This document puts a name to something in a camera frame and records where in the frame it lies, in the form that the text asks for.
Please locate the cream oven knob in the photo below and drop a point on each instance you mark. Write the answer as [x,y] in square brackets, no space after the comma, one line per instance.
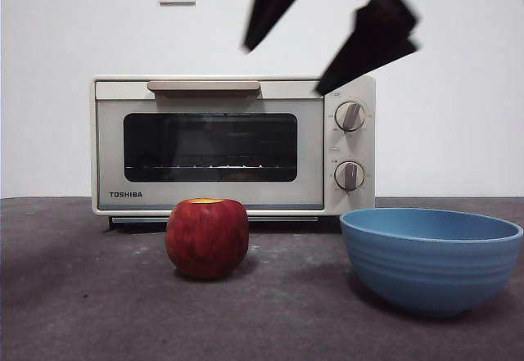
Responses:
[349,176]
[350,117]

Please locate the blue ribbed bowl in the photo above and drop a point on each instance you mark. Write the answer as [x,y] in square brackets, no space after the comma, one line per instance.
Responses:
[425,271]

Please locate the cream Toshiba toaster oven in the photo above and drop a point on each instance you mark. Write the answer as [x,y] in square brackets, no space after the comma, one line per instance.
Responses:
[369,152]

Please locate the red apple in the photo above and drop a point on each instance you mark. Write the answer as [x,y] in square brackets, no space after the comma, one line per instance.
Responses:
[206,240]

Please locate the black oven foot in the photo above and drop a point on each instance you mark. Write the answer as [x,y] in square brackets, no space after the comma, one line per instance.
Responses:
[110,224]

